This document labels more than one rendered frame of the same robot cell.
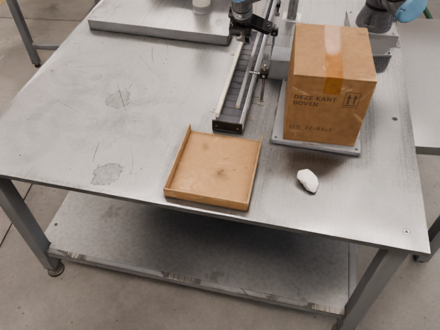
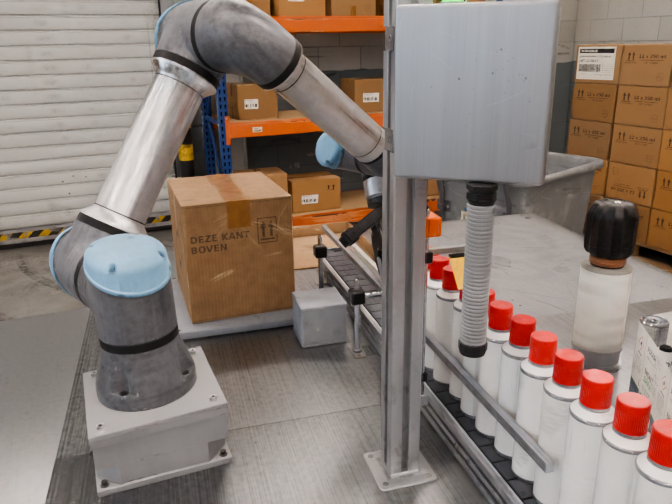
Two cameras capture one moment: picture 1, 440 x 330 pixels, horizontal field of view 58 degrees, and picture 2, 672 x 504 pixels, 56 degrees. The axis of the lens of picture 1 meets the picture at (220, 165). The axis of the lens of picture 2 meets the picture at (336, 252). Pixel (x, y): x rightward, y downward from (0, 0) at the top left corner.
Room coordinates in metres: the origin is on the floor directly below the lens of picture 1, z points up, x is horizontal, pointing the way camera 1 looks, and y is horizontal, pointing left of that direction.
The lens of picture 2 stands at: (2.50, -0.80, 1.44)
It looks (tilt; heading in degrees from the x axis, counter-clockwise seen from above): 19 degrees down; 152
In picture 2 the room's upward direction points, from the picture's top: 1 degrees counter-clockwise
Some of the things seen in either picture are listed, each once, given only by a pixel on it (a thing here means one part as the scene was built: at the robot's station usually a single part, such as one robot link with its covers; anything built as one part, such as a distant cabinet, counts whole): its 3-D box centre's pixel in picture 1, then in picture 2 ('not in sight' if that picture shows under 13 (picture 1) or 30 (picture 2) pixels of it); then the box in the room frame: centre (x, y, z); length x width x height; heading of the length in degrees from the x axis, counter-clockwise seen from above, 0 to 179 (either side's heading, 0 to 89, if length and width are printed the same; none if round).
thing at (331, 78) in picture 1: (324, 84); (229, 241); (1.10, -0.36, 0.99); 0.30 x 0.24 x 0.27; 172
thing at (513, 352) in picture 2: not in sight; (517, 386); (1.94, -0.23, 0.98); 0.05 x 0.05 x 0.20
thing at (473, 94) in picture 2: not in sight; (475, 92); (1.92, -0.31, 1.38); 0.17 x 0.10 x 0.19; 43
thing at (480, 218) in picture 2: not in sight; (476, 272); (1.97, -0.34, 1.18); 0.04 x 0.04 x 0.21
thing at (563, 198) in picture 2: not in sight; (511, 219); (-0.02, 1.64, 0.48); 0.89 x 0.63 x 0.96; 104
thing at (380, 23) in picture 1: (376, 13); (143, 356); (1.59, -0.66, 0.98); 0.15 x 0.15 x 0.10
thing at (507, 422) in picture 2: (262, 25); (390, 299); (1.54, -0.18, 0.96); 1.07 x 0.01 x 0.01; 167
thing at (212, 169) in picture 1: (216, 163); (321, 244); (0.86, 0.01, 0.85); 0.30 x 0.26 x 0.04; 167
